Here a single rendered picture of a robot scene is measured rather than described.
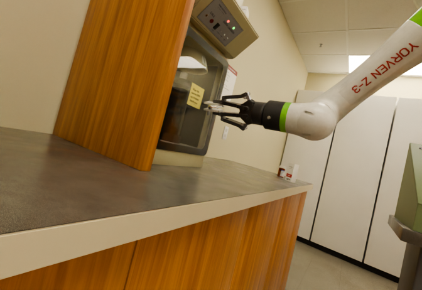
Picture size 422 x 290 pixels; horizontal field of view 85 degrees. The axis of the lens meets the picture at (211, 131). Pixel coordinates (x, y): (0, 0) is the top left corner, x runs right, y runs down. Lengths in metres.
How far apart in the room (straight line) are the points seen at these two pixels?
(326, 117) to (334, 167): 2.94
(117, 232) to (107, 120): 0.47
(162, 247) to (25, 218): 0.24
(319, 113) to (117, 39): 0.64
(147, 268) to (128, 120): 0.37
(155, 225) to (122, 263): 0.07
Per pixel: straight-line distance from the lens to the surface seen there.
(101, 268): 0.38
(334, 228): 3.66
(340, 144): 3.62
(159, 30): 0.69
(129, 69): 0.72
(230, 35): 0.91
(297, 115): 0.68
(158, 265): 0.47
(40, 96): 1.01
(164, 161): 0.78
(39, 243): 0.27
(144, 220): 0.34
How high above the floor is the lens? 1.05
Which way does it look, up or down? 3 degrees up
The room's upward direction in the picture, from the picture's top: 14 degrees clockwise
